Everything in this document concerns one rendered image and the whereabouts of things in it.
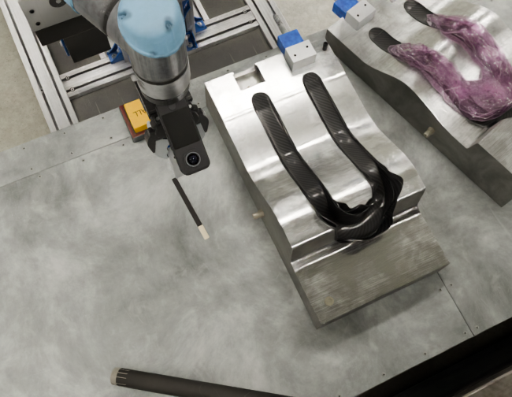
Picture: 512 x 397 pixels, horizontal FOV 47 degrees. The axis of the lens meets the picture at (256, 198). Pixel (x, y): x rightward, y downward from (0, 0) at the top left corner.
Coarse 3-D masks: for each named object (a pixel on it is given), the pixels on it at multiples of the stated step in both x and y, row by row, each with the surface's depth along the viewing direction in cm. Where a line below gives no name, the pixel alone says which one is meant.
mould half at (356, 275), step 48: (240, 96) 111; (288, 96) 112; (336, 96) 113; (240, 144) 109; (384, 144) 107; (288, 192) 102; (336, 192) 101; (288, 240) 97; (384, 240) 106; (432, 240) 106; (336, 288) 102; (384, 288) 103
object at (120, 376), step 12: (120, 372) 99; (132, 372) 99; (144, 372) 99; (120, 384) 99; (132, 384) 98; (144, 384) 98; (156, 384) 97; (168, 384) 97; (180, 384) 96; (192, 384) 96; (204, 384) 96; (216, 384) 96; (180, 396) 97; (192, 396) 96; (204, 396) 95; (216, 396) 94; (228, 396) 94; (240, 396) 94; (252, 396) 93; (264, 396) 93; (276, 396) 93; (288, 396) 93
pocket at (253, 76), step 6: (240, 72) 115; (246, 72) 115; (252, 72) 116; (258, 72) 115; (234, 78) 114; (240, 78) 116; (246, 78) 116; (252, 78) 116; (258, 78) 116; (264, 78) 113; (240, 84) 115; (246, 84) 115; (252, 84) 116; (240, 90) 115
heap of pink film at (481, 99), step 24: (432, 24) 121; (456, 24) 117; (480, 24) 116; (408, 48) 116; (480, 48) 114; (432, 72) 111; (456, 72) 113; (480, 72) 116; (504, 72) 114; (456, 96) 112; (480, 96) 113; (504, 96) 113; (480, 120) 113
